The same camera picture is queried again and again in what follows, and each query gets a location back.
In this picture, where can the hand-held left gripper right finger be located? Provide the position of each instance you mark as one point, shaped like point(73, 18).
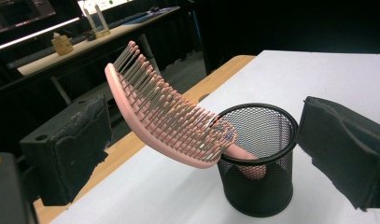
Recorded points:
point(343, 152)

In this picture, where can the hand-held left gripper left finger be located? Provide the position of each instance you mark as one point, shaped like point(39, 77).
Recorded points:
point(69, 155)

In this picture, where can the pink hairbrush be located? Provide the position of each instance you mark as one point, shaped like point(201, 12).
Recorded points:
point(137, 124)

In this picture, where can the black mesh pen cup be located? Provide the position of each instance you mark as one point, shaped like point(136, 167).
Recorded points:
point(259, 199)

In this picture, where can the wooden table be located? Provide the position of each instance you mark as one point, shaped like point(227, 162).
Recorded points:
point(122, 152)

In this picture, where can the white board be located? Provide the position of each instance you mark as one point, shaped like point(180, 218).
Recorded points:
point(302, 74)

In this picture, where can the yellow jar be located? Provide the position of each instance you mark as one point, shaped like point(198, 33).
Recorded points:
point(62, 45)

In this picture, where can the dark computer monitor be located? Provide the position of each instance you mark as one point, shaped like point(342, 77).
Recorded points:
point(19, 14)

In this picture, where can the desk with grey metal frame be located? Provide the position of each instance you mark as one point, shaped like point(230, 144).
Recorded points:
point(85, 46)

